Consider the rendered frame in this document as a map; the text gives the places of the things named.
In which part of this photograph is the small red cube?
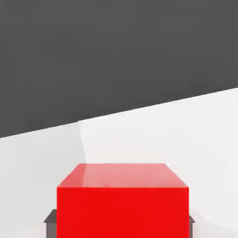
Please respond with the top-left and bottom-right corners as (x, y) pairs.
(56, 163), (190, 238)

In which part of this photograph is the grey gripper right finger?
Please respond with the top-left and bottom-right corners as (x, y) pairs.
(188, 215), (195, 238)

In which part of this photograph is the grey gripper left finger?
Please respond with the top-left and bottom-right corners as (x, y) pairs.
(44, 209), (58, 238)

